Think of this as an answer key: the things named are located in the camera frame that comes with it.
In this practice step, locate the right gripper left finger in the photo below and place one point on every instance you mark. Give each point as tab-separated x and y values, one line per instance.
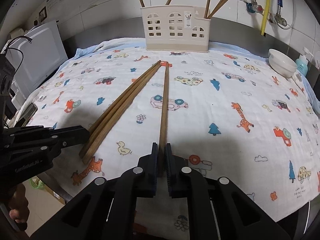
105	209

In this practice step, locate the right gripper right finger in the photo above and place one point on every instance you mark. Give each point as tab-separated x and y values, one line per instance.
217	208

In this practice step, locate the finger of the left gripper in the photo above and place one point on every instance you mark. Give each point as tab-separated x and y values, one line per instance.
70	136

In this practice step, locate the person left hand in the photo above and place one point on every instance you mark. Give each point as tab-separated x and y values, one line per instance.
18	205

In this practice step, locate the black smartphone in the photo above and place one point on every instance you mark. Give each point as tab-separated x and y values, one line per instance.
26	116

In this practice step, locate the white microwave oven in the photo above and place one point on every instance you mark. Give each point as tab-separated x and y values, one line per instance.
35	60

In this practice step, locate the printed white cloth mat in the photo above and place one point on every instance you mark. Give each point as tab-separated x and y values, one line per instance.
229	115

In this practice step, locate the white ceramic bowl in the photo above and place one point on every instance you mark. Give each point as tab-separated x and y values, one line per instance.
281	63

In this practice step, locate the beige plastic utensil holder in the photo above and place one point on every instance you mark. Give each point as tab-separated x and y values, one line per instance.
176	28

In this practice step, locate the teal soap bottle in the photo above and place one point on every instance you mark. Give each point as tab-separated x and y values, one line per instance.
302	64

